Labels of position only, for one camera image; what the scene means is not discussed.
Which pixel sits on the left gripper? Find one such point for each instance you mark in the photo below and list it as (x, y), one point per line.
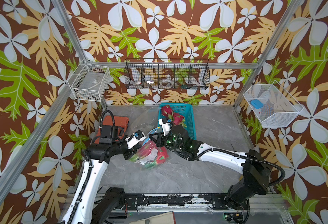
(131, 151)

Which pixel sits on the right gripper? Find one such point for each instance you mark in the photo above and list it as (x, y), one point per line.
(160, 142)

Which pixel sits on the dragon fruit bag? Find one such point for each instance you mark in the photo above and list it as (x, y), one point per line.
(178, 120)
(167, 111)
(157, 157)

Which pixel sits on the clear zip-top bag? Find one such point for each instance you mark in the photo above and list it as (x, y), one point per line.
(146, 121)
(157, 130)

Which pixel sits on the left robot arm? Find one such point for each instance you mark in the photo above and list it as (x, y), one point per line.
(83, 209)

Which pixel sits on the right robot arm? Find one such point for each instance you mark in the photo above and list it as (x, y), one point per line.
(257, 174)

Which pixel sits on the red plastic tool case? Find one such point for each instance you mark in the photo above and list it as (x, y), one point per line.
(110, 132)

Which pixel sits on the teal plastic basket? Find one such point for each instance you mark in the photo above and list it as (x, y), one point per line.
(187, 111)

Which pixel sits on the blue sponge in basket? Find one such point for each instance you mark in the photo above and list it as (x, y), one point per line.
(255, 103)

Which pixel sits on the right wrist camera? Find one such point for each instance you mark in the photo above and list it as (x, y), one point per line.
(165, 124)

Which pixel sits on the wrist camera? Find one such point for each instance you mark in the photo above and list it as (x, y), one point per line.
(165, 124)
(134, 139)

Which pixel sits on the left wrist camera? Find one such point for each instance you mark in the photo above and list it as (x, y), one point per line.
(134, 139)

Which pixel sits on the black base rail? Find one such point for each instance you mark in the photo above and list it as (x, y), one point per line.
(212, 201)

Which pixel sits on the black wire wall basket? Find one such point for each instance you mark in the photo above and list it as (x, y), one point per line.
(157, 73)

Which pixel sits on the white wire basket left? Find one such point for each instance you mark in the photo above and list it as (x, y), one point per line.
(88, 82)

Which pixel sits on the white wire basket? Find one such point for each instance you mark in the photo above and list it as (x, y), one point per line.
(280, 107)
(88, 82)

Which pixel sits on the white wire basket right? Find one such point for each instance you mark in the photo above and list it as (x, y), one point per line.
(280, 107)

